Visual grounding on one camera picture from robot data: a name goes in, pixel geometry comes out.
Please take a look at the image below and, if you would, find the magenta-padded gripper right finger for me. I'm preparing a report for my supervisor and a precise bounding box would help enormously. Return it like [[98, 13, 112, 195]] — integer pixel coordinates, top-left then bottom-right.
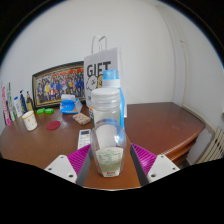
[[129, 143, 181, 186]]

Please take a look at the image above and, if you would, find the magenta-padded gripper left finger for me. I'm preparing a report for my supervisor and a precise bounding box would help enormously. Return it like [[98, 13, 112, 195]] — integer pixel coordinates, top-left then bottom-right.
[[44, 144, 96, 185]]

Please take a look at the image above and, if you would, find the clear plastic drink bottle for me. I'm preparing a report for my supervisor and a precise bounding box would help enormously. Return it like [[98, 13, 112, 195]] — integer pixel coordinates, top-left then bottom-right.
[[89, 87, 128, 178]]

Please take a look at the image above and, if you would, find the white remote control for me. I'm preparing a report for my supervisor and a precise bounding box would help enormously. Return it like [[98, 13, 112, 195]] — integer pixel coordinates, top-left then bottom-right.
[[77, 128, 92, 150]]

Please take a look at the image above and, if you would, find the flat round red coaster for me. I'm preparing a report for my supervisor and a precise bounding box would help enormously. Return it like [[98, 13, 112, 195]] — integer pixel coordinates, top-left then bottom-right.
[[45, 120, 62, 131]]

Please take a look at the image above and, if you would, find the blue tissue pack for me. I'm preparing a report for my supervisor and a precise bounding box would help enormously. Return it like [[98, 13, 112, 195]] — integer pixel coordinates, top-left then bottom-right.
[[59, 94, 83, 115]]

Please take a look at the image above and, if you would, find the white cup with yellow rim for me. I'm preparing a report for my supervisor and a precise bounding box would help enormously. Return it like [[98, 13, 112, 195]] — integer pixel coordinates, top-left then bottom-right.
[[21, 110, 39, 132]]

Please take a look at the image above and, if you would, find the white radiator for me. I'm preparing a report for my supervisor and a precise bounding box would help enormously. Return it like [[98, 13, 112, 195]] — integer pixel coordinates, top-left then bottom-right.
[[196, 125, 224, 164]]

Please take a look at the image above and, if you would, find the dark amber pump bottle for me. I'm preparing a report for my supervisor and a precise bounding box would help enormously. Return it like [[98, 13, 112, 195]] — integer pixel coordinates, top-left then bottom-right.
[[25, 91, 35, 112]]

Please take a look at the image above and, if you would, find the dark blue pump bottle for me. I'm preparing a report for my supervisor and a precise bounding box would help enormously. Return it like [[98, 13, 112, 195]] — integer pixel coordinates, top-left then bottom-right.
[[19, 89, 28, 114]]

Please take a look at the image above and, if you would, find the dark framed group picture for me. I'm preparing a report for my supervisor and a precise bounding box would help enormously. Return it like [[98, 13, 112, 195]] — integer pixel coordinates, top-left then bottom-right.
[[31, 60, 86, 109]]

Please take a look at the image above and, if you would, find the white bottle with blue cap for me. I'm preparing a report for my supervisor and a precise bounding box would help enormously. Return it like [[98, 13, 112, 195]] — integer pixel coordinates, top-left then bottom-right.
[[13, 96, 24, 118]]

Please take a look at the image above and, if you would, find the pink and white tube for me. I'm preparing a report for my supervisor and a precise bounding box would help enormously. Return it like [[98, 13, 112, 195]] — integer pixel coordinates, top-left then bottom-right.
[[1, 85, 12, 126]]

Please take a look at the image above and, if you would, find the blue detergent bottle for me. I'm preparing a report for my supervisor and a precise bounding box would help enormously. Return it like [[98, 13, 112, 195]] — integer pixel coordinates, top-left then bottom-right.
[[101, 69, 127, 129]]

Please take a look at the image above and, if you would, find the white paper gift bag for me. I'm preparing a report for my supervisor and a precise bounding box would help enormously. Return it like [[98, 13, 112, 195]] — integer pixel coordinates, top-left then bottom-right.
[[83, 35, 128, 118]]

